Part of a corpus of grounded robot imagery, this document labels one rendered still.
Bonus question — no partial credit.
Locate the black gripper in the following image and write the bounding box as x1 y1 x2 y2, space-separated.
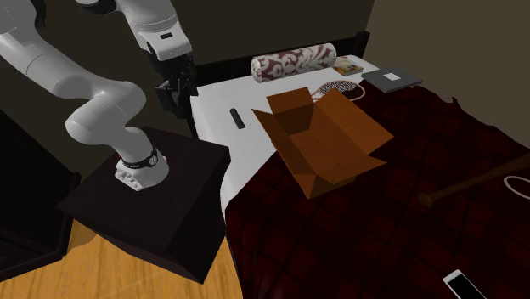
146 50 200 121

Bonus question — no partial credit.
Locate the black remote control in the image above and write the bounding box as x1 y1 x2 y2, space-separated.
229 108 246 131

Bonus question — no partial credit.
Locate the bed with white sheet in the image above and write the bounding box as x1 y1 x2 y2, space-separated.
188 30 530 299

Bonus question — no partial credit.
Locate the dark robot stand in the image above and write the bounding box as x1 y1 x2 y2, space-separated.
55 125 232 285

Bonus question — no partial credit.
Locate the maroon white patterned bolster pillow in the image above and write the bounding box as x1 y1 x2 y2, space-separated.
250 42 341 84

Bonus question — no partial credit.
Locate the open brown cardboard box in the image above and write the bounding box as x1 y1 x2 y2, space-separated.
251 86 395 201

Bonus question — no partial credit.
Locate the yellow paperback book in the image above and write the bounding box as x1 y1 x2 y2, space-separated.
332 55 365 76

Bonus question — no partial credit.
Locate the dark wooden cabinet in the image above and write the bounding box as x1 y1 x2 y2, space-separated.
0 108 82 284

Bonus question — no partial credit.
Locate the grey book with white label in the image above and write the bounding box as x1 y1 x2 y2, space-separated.
360 65 424 94

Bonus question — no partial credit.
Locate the dark red plaid blanket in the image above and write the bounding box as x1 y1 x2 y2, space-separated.
224 80 530 299

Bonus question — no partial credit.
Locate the brown wooden baseball bat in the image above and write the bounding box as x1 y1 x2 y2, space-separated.
417 152 530 208

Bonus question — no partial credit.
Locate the white phone with black screen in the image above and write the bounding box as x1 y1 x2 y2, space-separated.
441 268 490 299

